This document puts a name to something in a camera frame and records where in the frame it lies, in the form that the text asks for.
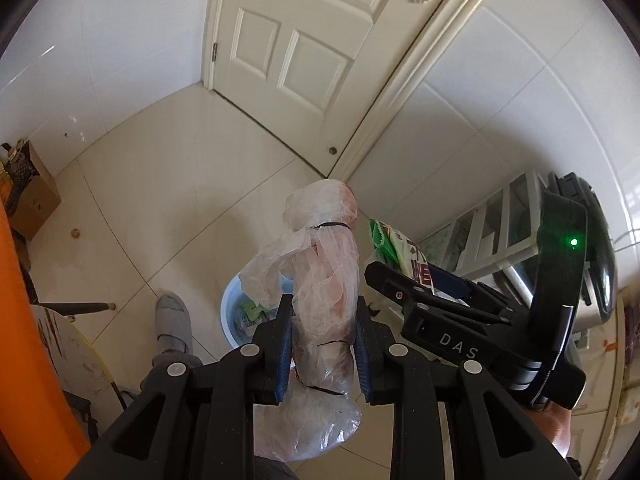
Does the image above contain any large cardboard box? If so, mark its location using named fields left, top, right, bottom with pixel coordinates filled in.
left=7, top=140, right=62, bottom=242

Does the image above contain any clear plastic bag with black bands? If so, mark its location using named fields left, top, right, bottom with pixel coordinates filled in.
left=252, top=178, right=363, bottom=463

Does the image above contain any white shelf rack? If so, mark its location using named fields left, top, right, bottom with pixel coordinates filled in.
left=415, top=170, right=640, bottom=480

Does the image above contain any light blue waste bin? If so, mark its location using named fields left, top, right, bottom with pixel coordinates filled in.
left=220, top=267, right=301, bottom=351

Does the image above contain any person's right forearm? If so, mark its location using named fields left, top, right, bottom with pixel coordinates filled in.
left=520, top=405, right=576, bottom=461

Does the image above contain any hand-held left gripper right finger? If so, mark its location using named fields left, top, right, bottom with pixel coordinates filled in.
left=354, top=295, right=581, bottom=480

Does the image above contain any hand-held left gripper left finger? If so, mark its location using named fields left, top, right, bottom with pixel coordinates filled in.
left=82, top=292, right=296, bottom=480

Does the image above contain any grey slipper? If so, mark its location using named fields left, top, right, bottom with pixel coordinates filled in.
left=154, top=292, right=193, bottom=356

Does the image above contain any white panelled door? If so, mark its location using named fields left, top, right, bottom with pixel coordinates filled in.
left=202, top=0, right=473, bottom=176

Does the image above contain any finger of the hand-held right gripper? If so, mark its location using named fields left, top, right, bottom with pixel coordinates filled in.
left=429, top=265, right=506, bottom=311
left=364, top=261, right=436, bottom=307

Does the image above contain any small green printed wrapper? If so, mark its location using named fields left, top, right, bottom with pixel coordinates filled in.
left=235, top=297, right=273, bottom=341

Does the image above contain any round orange table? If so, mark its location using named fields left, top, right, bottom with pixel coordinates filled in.
left=0, top=200, right=93, bottom=480

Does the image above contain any green and white snack packet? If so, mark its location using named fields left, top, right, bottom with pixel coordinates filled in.
left=369, top=219, right=435, bottom=291

